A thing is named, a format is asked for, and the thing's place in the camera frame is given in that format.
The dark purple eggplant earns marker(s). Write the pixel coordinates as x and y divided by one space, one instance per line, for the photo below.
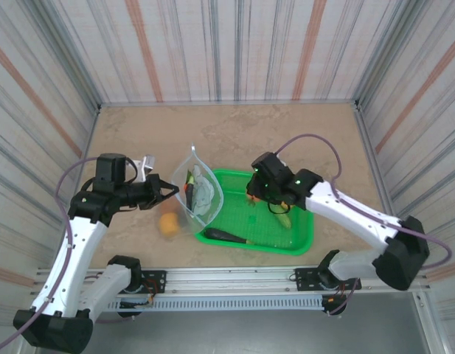
190 197
223 235

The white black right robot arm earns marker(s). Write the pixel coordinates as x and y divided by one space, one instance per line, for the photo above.
345 217

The large yellow orange fruit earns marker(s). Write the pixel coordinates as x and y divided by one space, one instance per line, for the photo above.
169 225

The grey metal base panel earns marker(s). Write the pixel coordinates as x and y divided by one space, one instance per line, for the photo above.
231 335

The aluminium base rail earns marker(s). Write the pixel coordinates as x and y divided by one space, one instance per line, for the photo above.
231 280

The clear zip-top bag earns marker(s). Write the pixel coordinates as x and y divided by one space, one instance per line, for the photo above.
206 191

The green cucumber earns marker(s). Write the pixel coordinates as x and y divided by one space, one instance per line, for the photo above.
285 221

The green plastic mesh basket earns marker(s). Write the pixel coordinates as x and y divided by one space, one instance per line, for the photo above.
256 236

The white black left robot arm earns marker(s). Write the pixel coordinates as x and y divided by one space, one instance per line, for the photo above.
83 250

